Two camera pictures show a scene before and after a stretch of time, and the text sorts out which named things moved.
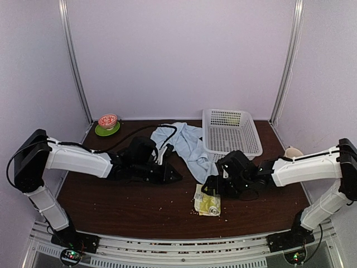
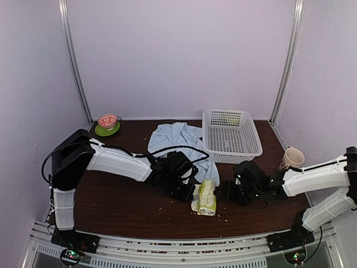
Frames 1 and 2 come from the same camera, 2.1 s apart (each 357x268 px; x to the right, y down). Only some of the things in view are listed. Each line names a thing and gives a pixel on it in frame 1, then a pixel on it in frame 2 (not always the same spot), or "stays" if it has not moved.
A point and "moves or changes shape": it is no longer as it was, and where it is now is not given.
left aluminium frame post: [62, 5] stays
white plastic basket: [224, 131] stays
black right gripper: [219, 190] to [228, 190]
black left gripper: [165, 175] to [187, 195]
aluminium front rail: [122, 251] stays
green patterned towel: [206, 204] moves or changes shape
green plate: [102, 132] stays
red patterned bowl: [107, 121] stays
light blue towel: [187, 140] stays
